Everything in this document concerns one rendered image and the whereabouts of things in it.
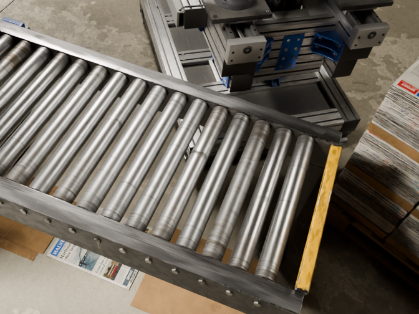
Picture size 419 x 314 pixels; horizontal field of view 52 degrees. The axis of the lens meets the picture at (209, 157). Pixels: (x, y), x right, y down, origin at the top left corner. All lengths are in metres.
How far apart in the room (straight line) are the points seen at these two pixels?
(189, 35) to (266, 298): 1.73
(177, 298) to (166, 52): 1.22
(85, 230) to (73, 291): 0.83
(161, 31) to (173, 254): 1.62
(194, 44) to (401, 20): 1.59
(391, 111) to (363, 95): 1.16
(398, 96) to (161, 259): 0.90
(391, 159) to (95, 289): 1.22
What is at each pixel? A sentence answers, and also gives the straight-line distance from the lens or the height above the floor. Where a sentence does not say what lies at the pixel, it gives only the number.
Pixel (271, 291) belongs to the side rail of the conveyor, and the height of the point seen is 0.80.
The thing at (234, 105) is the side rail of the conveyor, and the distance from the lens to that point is 1.26.
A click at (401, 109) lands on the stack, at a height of 0.76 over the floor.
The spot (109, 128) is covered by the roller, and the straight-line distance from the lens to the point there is 1.20.
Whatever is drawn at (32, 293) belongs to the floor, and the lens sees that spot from 1.88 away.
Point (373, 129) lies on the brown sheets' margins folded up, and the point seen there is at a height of 0.62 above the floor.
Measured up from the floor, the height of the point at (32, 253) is 0.00.
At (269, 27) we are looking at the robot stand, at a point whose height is 0.73.
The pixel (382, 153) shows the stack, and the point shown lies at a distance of 1.64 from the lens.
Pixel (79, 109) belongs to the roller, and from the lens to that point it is 1.27.
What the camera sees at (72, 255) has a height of 0.01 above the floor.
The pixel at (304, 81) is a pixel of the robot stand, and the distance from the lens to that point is 2.27.
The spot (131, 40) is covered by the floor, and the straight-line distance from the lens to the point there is 2.72.
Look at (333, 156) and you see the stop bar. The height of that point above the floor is 0.82.
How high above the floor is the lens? 1.71
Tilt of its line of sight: 54 degrees down
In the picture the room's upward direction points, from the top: 9 degrees clockwise
